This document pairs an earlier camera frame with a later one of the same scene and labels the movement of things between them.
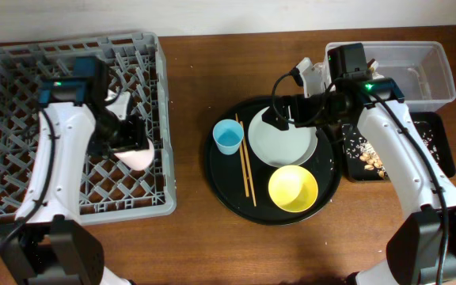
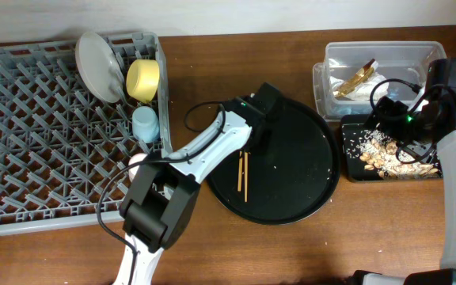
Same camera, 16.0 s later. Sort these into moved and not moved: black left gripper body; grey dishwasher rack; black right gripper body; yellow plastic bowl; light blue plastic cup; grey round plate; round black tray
Moved: light blue plastic cup; black left gripper body; grey round plate; yellow plastic bowl; black right gripper body
Not moved: grey dishwasher rack; round black tray
